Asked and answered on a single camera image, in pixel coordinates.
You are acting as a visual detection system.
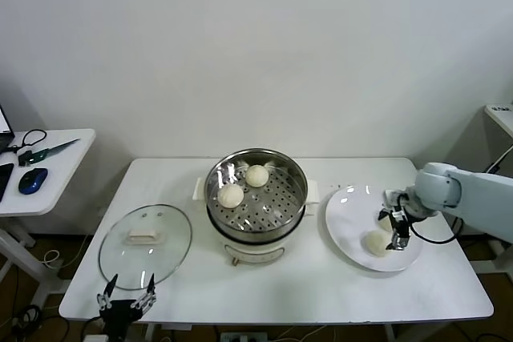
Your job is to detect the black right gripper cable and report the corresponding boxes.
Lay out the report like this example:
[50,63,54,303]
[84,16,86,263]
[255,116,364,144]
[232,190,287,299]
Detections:
[406,213,466,245]

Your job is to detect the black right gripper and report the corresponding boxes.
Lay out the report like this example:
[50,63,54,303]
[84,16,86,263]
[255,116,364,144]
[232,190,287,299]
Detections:
[378,203,414,251]

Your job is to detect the white floor cable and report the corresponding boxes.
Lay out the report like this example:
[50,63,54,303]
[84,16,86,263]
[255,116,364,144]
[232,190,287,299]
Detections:
[42,233,93,269]

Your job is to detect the blue computer mouse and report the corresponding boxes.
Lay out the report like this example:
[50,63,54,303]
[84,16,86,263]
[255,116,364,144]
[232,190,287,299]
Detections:
[18,167,49,195]

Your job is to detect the cream electric cooker pot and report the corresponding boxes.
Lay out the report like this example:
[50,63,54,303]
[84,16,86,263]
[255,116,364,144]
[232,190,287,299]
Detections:
[193,181,321,268]

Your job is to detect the black cable loop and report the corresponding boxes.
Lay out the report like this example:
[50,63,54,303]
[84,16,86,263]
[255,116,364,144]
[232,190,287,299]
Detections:
[7,128,47,153]

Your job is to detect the round glass lid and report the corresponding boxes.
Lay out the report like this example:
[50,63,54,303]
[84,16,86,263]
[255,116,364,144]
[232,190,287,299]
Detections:
[98,203,194,292]

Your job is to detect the black floor cable bundle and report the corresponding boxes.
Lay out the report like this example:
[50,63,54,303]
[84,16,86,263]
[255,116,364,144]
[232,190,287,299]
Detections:
[11,304,43,335]

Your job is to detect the black flat phone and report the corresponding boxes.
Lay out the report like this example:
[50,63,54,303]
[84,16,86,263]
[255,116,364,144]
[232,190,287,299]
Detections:
[0,163,15,203]

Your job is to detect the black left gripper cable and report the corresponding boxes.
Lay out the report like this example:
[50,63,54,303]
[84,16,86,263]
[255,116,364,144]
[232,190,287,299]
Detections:
[82,315,103,336]

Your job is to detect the stainless steel steamer basket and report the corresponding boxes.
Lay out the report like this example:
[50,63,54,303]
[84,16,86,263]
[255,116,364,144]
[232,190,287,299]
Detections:
[193,148,321,241]

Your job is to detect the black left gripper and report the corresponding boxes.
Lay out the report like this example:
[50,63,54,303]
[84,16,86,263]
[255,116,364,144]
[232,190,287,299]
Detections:
[95,273,157,337]

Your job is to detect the black laptop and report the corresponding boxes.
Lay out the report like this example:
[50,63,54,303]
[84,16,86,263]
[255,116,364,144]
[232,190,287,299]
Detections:
[0,103,17,155]

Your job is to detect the white round plate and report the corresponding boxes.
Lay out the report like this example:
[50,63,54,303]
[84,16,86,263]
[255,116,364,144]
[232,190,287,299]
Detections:
[324,184,425,273]

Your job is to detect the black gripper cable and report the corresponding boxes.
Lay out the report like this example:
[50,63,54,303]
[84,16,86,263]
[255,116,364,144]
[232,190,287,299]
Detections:
[406,213,466,245]
[82,315,103,336]

